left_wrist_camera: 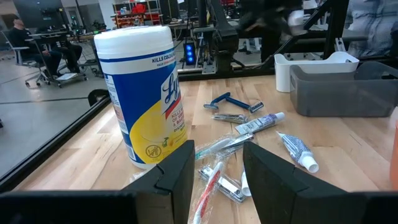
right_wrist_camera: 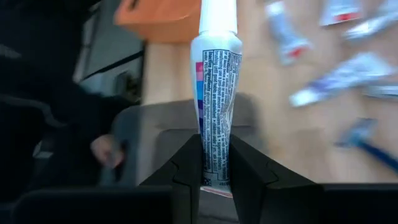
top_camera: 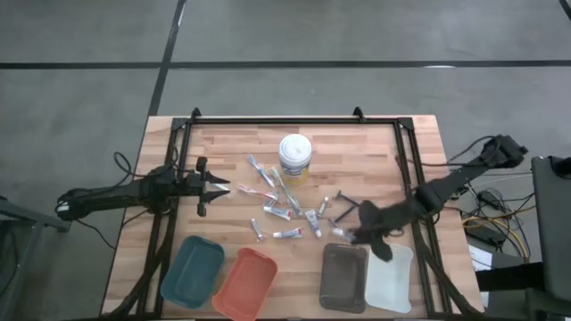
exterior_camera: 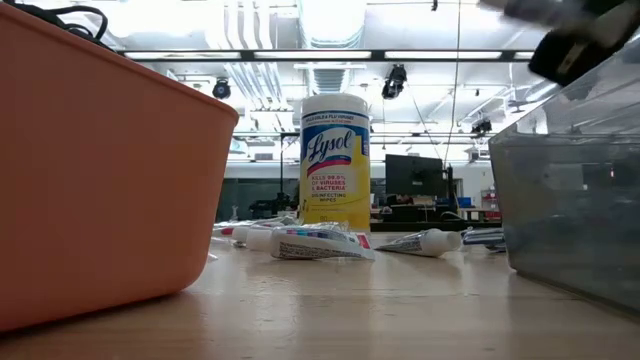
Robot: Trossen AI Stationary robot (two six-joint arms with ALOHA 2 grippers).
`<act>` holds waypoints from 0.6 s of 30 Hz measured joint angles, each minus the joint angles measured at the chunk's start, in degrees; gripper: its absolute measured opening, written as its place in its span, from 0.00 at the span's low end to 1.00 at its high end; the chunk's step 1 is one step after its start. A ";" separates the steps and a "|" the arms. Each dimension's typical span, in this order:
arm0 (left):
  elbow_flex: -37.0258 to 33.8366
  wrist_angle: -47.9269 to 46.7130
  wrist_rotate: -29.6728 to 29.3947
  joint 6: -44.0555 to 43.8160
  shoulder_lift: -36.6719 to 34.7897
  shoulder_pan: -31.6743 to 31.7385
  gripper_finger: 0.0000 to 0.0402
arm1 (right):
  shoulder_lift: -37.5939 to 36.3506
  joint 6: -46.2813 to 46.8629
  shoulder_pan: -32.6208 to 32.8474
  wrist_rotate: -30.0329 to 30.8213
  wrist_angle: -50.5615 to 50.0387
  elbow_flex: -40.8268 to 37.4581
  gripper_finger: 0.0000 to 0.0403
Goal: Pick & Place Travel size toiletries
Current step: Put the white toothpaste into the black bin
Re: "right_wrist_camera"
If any blue disposable razor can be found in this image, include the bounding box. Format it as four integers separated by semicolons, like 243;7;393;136
335;117;398;174

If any small white toothpaste tube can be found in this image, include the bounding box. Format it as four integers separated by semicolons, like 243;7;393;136
288;52;396;109
190;0;243;198
265;0;312;67
319;0;364;27

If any person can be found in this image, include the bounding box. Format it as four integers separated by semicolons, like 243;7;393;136
0;0;141;206

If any orange plastic tray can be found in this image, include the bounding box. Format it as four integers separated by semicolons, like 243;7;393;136
114;0;203;44

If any small silver tube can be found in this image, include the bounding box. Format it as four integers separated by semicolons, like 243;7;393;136
343;0;398;42

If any dark grey transparent tray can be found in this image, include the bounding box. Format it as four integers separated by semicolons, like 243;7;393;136
110;92;265;224

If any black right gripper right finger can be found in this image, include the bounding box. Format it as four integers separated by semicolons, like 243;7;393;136
229;133;324;224

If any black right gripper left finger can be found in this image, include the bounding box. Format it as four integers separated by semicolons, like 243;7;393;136
139;133;205;224

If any person's hand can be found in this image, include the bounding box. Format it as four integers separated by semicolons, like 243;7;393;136
90;133;126;170

